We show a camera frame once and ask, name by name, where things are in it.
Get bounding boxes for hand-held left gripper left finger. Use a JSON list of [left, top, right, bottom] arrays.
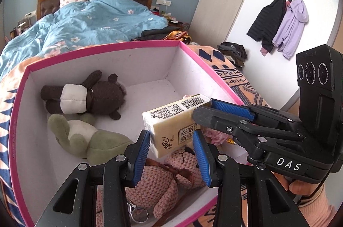
[[35, 130, 151, 227]]

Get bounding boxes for pink crochet bear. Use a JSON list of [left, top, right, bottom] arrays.
[[96, 147, 212, 227]]

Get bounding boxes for person's right forearm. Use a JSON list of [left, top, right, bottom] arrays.
[[296, 184, 339, 227]]

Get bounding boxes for blue floral duvet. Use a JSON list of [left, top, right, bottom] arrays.
[[0, 0, 169, 80]]

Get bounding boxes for beige tissue pack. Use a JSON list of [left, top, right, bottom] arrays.
[[142, 93, 212, 158]]

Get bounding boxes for cluttered nightstand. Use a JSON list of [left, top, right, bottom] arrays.
[[11, 18, 30, 39]]

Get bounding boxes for pink cardboard box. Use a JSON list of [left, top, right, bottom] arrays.
[[8, 40, 248, 227]]

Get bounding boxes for bedside table with small items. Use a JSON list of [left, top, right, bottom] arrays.
[[150, 5, 191, 32]]

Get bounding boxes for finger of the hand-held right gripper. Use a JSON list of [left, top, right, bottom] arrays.
[[191, 106, 306, 155], [212, 99, 301, 123]]

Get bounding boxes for green plush toy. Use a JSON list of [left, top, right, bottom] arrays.
[[48, 113, 134, 164]]

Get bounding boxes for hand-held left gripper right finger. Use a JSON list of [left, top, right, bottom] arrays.
[[193, 131, 279, 227]]

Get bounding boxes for folded dark clothes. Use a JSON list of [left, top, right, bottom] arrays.
[[134, 26, 183, 41]]

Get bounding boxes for yellow and orange cloth item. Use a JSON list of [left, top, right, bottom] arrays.
[[167, 30, 192, 44]]

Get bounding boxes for lilac hooded jacket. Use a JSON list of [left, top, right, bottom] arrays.
[[272, 0, 309, 59]]

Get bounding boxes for pile of dark clothes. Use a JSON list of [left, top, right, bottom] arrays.
[[217, 42, 247, 71]]

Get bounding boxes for person's right hand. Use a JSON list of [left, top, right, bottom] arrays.
[[273, 171, 326, 206]]

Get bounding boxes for black puffer jacket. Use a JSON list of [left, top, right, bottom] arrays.
[[247, 0, 287, 53]]

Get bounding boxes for brown and white plush bear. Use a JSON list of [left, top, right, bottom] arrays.
[[40, 70, 127, 120]]

